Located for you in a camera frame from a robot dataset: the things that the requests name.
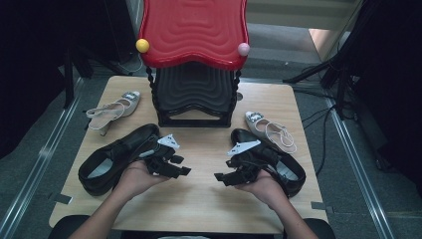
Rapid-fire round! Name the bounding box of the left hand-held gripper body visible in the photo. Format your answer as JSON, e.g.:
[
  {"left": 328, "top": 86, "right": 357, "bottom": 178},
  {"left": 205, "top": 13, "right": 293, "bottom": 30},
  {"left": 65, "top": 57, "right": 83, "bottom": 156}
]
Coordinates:
[{"left": 138, "top": 133, "right": 181, "bottom": 176}]

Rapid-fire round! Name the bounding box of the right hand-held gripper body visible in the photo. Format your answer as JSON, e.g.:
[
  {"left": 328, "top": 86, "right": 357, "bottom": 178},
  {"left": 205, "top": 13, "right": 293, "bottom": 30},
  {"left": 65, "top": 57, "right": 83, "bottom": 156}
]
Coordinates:
[{"left": 226, "top": 139, "right": 280, "bottom": 185}]

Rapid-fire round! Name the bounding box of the black leather shoe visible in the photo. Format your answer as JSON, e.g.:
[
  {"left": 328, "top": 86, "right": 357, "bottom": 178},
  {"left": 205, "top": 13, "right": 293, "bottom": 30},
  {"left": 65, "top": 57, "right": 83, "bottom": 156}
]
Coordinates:
[
  {"left": 230, "top": 127, "right": 307, "bottom": 198},
  {"left": 78, "top": 122, "right": 162, "bottom": 197}
]

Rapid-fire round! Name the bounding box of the beige slingback high-heel shoe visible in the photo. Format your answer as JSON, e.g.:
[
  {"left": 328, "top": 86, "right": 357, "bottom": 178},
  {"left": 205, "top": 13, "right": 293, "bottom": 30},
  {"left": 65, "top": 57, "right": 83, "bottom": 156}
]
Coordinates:
[
  {"left": 85, "top": 91, "right": 141, "bottom": 137},
  {"left": 244, "top": 111, "right": 299, "bottom": 155}
]

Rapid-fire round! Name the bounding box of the red and black shoe rack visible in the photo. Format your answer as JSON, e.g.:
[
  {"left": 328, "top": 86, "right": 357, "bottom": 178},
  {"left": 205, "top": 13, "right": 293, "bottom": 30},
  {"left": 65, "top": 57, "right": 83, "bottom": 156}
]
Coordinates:
[{"left": 135, "top": 0, "right": 251, "bottom": 128}]

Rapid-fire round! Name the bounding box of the person's right hand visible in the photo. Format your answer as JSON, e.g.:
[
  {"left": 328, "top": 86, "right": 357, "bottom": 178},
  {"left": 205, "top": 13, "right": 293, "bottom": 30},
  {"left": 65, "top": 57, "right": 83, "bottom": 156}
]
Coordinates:
[{"left": 234, "top": 168, "right": 290, "bottom": 211}]

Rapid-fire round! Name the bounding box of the person's left hand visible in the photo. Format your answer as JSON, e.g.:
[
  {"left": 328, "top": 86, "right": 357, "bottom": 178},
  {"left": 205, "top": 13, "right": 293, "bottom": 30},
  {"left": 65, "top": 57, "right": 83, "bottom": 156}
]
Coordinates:
[{"left": 113, "top": 159, "right": 171, "bottom": 202}]

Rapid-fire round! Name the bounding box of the dark tape piece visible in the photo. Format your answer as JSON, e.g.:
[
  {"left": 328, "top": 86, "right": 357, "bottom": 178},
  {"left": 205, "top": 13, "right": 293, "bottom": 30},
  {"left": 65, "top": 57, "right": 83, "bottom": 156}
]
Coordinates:
[
  {"left": 311, "top": 201, "right": 334, "bottom": 214},
  {"left": 54, "top": 193, "right": 74, "bottom": 205}
]

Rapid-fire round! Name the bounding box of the black tripod stand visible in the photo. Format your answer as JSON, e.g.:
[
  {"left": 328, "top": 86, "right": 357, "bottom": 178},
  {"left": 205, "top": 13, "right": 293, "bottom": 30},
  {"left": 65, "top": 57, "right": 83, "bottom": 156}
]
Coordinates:
[{"left": 283, "top": 49, "right": 366, "bottom": 120}]

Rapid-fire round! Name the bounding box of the black stand leg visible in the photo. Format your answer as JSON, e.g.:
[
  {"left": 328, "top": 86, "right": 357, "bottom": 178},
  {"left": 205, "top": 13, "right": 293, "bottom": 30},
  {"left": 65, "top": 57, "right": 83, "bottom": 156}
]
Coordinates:
[{"left": 63, "top": 46, "right": 96, "bottom": 109}]

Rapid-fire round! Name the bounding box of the dark curtain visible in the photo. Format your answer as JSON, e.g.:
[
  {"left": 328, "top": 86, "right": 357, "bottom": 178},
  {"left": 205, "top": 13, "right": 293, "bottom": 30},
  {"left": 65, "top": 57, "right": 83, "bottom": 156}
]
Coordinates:
[
  {"left": 0, "top": 0, "right": 133, "bottom": 160},
  {"left": 331, "top": 0, "right": 422, "bottom": 197}
]

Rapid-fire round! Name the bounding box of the black floor cable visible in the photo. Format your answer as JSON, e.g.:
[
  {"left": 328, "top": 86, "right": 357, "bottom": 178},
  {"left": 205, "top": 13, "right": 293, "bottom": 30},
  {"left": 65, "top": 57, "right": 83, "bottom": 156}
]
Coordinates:
[{"left": 315, "top": 105, "right": 336, "bottom": 177}]

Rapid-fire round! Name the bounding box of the thin white cable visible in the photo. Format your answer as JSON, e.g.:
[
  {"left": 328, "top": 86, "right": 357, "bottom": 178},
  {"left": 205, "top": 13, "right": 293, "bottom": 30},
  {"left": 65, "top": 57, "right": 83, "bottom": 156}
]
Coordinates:
[{"left": 117, "top": 54, "right": 144, "bottom": 75}]

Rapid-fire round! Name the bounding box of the metal floor rail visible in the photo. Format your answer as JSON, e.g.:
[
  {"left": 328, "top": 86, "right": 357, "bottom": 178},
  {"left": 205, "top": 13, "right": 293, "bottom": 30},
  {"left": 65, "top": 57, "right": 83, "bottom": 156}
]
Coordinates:
[
  {"left": 324, "top": 96, "right": 396, "bottom": 239},
  {"left": 0, "top": 78, "right": 84, "bottom": 239}
]

